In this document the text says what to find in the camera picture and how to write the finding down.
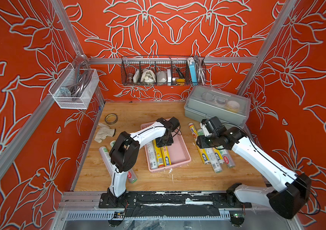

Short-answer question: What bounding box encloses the pink plastic basket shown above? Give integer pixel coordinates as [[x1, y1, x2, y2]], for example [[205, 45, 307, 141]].
[[144, 135, 192, 173]]

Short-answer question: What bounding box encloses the yellow wrap roll long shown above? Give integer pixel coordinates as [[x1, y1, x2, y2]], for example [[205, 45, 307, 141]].
[[152, 140, 165, 168]]

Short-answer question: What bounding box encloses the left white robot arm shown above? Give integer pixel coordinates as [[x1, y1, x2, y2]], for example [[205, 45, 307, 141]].
[[107, 117, 180, 201]]

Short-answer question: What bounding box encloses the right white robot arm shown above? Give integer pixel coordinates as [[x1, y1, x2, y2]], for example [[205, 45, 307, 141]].
[[196, 117, 311, 219]]

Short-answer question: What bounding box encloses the white wrap roll red label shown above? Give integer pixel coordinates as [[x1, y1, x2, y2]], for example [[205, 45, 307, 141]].
[[127, 169, 138, 184]]

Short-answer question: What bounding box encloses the white green 300 wrap roll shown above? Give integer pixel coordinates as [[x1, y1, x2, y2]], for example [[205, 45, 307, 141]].
[[99, 146, 113, 177]]

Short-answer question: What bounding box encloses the grey plastic toolbox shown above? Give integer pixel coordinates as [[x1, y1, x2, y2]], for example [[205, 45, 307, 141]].
[[184, 86, 251, 128]]

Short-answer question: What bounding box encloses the tape roll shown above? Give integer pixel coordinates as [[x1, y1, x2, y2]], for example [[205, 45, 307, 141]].
[[105, 113, 118, 125]]

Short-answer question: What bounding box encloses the crumpled white cloth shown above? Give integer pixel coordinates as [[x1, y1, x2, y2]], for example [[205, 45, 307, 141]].
[[94, 123, 116, 143]]

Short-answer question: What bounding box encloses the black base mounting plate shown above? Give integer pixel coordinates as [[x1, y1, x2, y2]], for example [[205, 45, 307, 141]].
[[98, 191, 252, 209]]

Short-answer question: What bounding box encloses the black screwdriver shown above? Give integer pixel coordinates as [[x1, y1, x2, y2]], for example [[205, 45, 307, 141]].
[[169, 57, 185, 79]]

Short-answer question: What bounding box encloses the black wire wall basket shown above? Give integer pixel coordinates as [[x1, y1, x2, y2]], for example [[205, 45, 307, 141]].
[[121, 56, 207, 86]]

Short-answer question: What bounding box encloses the blue box in wire basket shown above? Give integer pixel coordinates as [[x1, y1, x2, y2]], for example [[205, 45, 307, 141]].
[[187, 57, 198, 85]]

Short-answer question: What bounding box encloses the clear plastic wall bin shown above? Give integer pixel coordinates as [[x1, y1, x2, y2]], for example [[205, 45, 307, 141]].
[[49, 68, 99, 110]]

